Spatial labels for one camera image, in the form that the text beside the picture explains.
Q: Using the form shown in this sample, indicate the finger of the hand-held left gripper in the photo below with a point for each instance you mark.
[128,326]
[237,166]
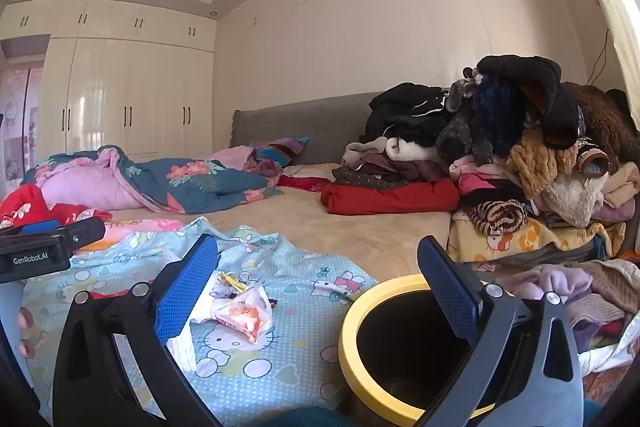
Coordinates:
[87,232]

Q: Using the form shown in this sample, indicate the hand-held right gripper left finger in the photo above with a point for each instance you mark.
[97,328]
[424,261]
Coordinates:
[185,292]

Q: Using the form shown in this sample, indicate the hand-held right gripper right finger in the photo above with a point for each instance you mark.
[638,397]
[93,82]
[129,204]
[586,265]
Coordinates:
[450,292]

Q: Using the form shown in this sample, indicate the yellow snack wrapper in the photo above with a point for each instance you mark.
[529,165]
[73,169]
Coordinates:
[231,281]

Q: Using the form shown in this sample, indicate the snack wrappers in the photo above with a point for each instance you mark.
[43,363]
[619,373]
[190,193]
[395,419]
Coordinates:
[245,314]

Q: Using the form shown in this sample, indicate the yellow-rimmed black bin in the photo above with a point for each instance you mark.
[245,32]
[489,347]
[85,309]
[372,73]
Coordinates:
[350,342]

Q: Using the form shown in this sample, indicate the person's left hand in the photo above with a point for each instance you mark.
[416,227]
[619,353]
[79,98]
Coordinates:
[25,319]

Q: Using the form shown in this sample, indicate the pink cartoon cloth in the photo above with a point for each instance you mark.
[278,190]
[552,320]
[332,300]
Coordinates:
[130,227]

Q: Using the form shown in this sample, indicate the red floral cloth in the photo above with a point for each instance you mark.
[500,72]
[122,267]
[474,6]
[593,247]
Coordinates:
[25,204]

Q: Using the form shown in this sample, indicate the brown striped cloth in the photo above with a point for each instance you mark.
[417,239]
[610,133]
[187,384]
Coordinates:
[500,217]

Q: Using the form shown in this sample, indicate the yellow cartoon blanket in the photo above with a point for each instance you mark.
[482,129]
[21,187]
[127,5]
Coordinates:
[540,242]

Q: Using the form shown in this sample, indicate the folded red cloth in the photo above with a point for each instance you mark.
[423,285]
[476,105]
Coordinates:
[400,199]

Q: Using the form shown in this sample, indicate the bright pink garment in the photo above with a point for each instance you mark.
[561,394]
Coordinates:
[477,184]

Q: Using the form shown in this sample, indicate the blue floral quilt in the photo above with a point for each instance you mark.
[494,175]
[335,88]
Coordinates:
[200,182]

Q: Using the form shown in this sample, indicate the light blue cartoon sheet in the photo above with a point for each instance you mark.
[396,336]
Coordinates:
[280,357]

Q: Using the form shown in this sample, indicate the beige bed blanket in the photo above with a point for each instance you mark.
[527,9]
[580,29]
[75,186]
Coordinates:
[350,232]

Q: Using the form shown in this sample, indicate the pink cartoon door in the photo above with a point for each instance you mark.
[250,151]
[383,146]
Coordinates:
[15,132]

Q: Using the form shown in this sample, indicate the dark brown dotted garment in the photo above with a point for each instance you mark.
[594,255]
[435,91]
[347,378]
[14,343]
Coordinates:
[380,174]

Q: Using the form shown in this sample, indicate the pale pink cloth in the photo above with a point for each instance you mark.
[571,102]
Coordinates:
[230,157]

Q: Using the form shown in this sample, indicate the white fleece garment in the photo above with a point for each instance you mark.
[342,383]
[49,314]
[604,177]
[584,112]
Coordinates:
[410,151]

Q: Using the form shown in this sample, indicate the white fluffy garment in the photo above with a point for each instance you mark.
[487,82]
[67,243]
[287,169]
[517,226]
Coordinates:
[575,202]

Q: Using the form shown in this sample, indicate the cream wardrobe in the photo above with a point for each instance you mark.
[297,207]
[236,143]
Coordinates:
[125,82]

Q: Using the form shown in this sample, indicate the tan knit sweater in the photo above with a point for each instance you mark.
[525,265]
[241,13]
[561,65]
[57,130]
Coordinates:
[535,162]

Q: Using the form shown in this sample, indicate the grey dotted garment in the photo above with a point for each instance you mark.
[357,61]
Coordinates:
[460,132]

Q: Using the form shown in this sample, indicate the dark red cloth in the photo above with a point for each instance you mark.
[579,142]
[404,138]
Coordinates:
[305,183]

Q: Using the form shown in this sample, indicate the beige grey garment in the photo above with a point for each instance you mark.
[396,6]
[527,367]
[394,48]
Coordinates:
[362,152]

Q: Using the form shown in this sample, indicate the brown knit garment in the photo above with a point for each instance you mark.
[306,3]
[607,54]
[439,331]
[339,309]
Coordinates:
[615,282]

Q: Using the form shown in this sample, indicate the striped pillow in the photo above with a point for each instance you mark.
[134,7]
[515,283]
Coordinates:
[280,149]

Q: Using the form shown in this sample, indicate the white cloth bag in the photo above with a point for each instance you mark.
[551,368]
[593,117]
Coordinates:
[615,352]

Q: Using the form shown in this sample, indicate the orange printed cloth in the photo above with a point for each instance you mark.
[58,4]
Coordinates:
[607,389]

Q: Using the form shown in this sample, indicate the black jacket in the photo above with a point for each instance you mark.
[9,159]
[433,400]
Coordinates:
[400,112]

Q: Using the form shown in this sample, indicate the dark blue fuzzy garment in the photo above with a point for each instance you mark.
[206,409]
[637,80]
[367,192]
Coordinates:
[495,107]

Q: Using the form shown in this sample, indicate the brown striped knit sleeve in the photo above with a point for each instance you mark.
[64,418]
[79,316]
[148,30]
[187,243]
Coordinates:
[592,159]

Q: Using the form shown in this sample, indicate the grey fleece garment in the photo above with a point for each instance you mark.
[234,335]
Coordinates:
[460,92]

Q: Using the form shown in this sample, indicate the cream towel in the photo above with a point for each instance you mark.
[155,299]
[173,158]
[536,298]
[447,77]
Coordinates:
[622,184]

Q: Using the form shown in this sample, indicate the grey bed headboard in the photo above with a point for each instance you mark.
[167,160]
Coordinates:
[320,127]

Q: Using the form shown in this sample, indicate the black knit garment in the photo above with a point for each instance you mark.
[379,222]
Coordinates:
[525,72]

